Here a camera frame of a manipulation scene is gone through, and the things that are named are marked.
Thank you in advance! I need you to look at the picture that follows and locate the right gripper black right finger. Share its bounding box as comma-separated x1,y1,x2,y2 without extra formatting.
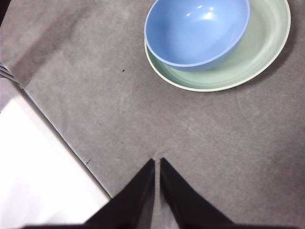
160,157,235,225

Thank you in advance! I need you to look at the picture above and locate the blue ribbed bowl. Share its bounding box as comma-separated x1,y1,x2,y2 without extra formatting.
144,0,251,73

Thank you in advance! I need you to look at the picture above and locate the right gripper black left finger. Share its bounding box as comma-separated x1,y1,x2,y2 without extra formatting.
83,158,156,226

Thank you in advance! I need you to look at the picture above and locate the pale green round plate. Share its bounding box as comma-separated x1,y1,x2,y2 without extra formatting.
144,0,292,93

